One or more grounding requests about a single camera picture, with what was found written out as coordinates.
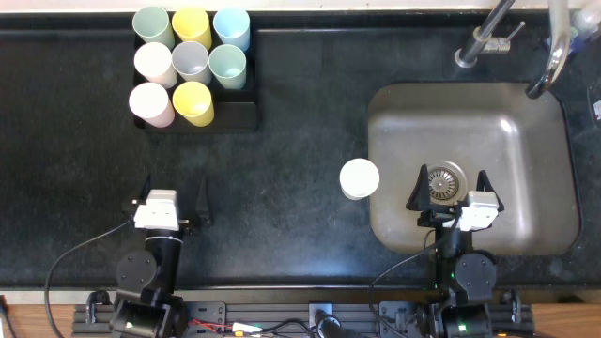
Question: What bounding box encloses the mounting rail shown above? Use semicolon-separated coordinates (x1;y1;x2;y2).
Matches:
72;290;536;338

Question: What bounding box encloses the steel tap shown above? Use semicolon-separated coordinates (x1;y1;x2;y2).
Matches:
453;0;574;100

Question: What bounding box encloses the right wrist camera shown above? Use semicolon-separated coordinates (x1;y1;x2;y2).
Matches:
455;190;501;233

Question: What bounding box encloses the pink cup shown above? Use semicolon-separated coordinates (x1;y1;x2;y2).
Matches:
128;82;176;129

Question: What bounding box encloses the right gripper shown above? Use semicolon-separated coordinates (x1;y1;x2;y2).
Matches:
405;163;506;230

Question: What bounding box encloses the blue soap bottle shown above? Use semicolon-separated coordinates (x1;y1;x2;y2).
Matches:
565;4;601;55

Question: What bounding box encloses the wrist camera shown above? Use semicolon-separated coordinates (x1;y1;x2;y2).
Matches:
132;189;181;232
455;190;501;233

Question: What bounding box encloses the grey cup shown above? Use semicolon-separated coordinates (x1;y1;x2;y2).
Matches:
171;40;213;86

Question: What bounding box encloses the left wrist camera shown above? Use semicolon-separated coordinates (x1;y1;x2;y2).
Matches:
132;189;181;232

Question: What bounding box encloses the black tray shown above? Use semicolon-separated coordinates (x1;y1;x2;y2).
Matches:
132;28;260;134

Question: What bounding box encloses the black cable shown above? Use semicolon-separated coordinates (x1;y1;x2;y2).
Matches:
43;219;135;338
366;210;464;337

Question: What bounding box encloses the green cup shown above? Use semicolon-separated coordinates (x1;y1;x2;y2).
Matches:
131;5;177;50
208;43;248;91

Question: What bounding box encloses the white cup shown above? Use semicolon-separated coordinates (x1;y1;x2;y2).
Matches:
339;158;381;202
132;41;179;90

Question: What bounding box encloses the blue cup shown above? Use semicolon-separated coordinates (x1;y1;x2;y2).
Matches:
212;6;252;53

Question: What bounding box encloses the yellow cup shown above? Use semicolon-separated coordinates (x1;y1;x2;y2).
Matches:
171;6;213;51
172;81;216;128

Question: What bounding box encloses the steel sink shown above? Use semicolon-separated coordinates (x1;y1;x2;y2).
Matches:
366;82;583;257

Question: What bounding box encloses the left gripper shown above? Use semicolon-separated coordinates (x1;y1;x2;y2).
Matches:
138;174;213;235

